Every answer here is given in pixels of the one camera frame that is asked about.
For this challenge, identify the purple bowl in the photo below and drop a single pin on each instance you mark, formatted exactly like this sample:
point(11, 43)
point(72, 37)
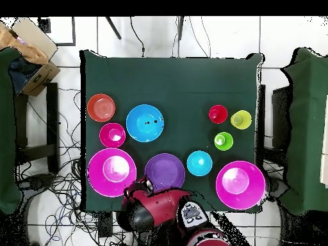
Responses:
point(165, 169)

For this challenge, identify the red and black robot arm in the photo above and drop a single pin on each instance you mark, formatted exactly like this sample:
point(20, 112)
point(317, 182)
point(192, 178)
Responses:
point(159, 205)

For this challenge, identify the large blue bowl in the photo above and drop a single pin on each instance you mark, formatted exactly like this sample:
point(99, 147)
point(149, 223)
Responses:
point(144, 130)

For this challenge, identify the small blue bowl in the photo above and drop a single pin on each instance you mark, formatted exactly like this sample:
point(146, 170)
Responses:
point(199, 167)

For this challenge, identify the dark green tablecloth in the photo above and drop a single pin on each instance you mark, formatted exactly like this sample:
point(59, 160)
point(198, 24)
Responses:
point(166, 82)

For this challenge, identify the crimson bowl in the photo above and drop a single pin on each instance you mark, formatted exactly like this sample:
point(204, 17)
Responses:
point(107, 139)

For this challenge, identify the red cup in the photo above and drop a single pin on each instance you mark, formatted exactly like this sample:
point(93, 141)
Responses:
point(217, 114)

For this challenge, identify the green cup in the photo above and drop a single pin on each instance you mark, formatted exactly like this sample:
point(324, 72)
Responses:
point(226, 143)

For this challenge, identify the orange bowl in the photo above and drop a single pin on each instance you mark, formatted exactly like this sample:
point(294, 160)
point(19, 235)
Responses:
point(101, 107)

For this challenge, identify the large pink bowl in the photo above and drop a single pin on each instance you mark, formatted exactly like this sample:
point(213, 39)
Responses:
point(225, 194)
point(97, 176)

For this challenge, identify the yellow cup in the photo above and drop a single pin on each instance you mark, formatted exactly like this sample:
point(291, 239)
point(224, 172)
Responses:
point(245, 120)

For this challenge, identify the black tripod leg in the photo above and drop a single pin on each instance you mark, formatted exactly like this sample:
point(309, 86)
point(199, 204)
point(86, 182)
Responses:
point(113, 27)
point(181, 28)

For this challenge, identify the black rounded floor base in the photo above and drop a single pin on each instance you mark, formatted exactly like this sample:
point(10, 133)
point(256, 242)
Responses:
point(38, 180)

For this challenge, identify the cardboard box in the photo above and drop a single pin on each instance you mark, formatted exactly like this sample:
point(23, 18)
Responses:
point(38, 77)

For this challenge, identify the green side table cloth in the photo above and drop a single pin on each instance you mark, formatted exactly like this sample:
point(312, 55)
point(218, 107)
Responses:
point(7, 128)
point(307, 128)

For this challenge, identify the black stool frame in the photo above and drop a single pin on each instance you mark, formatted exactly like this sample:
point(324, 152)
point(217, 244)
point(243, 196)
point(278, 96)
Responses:
point(52, 115)

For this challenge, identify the black square frame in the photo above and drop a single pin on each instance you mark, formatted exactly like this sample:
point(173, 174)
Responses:
point(73, 30)

